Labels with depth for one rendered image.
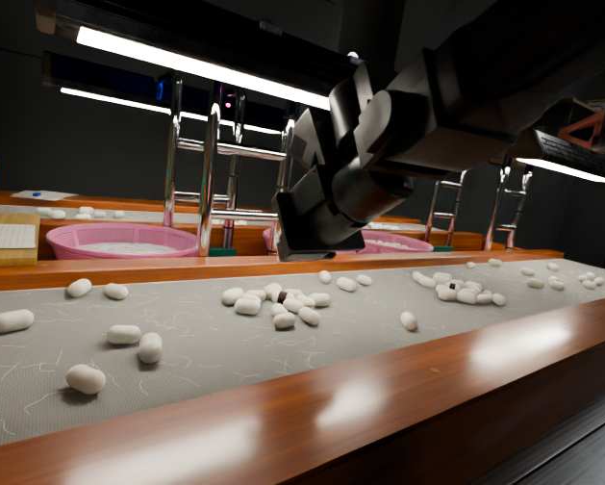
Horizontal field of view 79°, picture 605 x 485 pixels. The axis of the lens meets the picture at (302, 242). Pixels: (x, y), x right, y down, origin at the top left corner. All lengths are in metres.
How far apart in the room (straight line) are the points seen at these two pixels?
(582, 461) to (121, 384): 0.48
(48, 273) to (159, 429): 0.35
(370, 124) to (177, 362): 0.28
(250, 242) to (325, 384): 0.73
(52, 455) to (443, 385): 0.30
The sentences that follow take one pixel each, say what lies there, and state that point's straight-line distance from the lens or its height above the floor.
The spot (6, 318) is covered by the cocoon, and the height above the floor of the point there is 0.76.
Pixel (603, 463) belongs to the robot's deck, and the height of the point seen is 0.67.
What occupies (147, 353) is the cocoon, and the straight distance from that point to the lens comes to 0.38.
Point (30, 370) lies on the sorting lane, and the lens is 0.40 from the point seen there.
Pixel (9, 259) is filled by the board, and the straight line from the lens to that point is 0.61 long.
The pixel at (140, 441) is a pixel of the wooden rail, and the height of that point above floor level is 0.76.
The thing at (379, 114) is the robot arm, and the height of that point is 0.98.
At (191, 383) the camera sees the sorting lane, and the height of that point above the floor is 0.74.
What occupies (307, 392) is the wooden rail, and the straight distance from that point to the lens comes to 0.32.
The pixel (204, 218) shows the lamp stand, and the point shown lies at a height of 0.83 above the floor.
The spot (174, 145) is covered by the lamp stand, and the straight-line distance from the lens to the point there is 0.89.
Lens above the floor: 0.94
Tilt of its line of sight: 11 degrees down
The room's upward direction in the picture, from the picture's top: 8 degrees clockwise
